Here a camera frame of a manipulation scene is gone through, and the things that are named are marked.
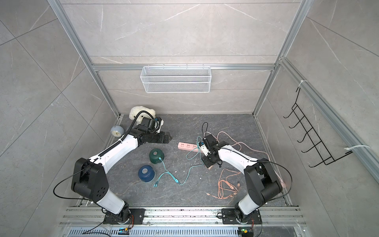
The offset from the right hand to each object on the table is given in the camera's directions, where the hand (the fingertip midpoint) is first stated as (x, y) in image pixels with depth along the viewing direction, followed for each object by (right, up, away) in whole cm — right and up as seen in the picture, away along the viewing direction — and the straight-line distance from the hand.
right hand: (210, 160), depth 90 cm
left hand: (-26, +16, -2) cm, 31 cm away
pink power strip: (-13, +7, +8) cm, 17 cm away
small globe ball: (-63, +18, +10) cm, 66 cm away
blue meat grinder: (-36, -5, -12) cm, 38 cm away
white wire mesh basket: (-33, +54, +10) cm, 64 cm away
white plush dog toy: (-49, +31, +5) cm, 59 cm away
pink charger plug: (-2, -2, -10) cm, 10 cm away
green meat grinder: (-33, +4, -5) cm, 34 cm away
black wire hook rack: (+43, +8, -32) cm, 54 cm away
